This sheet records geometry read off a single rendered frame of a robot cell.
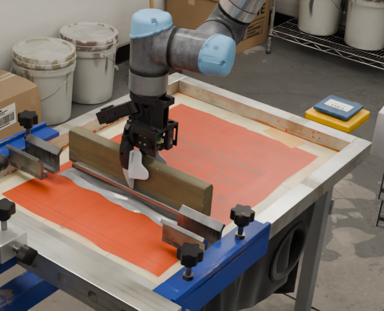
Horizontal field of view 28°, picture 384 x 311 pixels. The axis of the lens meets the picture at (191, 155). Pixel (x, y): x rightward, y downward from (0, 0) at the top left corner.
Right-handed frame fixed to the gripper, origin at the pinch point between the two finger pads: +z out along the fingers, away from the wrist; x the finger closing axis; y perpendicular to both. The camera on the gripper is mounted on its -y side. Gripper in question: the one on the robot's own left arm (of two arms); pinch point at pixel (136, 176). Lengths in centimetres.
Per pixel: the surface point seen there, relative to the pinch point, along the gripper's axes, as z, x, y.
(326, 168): 1.3, 33.1, 26.8
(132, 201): 4.3, -2.4, 1.2
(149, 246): 4.8, -11.7, 13.2
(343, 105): 3, 70, 13
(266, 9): 77, 323, -157
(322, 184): 1.7, 26.9, 29.0
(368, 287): 100, 128, 11
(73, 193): 4.7, -7.7, -10.3
